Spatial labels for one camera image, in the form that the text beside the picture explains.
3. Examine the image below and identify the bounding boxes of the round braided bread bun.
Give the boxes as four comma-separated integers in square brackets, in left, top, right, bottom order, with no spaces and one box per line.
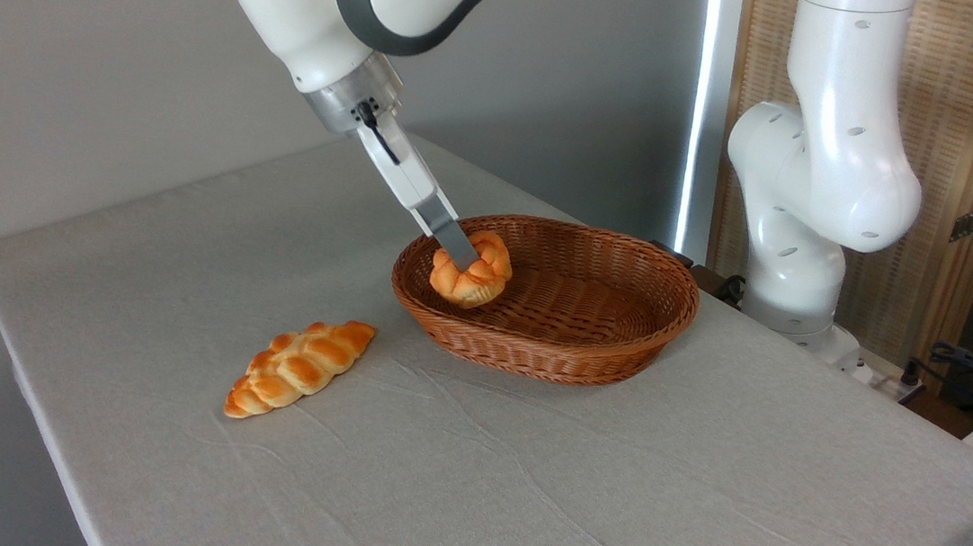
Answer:
[426,225,518,315]

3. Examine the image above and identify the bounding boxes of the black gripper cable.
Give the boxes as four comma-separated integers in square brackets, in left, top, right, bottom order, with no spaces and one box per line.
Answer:
[350,99,408,167]

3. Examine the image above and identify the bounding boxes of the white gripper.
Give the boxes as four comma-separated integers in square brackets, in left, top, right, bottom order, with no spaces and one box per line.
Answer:
[341,107,495,275]

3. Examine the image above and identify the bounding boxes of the white vertical light pole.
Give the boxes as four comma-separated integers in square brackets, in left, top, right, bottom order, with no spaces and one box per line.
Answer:
[670,0,745,267]

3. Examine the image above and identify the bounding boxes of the long braided bread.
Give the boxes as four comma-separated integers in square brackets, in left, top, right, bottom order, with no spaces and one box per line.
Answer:
[222,308,378,433]

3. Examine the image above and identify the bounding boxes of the grey tablecloth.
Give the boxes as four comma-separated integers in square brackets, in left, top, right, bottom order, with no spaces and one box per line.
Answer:
[0,92,973,546]

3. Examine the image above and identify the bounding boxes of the brown oval wicker basket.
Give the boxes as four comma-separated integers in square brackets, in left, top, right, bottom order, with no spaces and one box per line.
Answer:
[382,201,708,398]

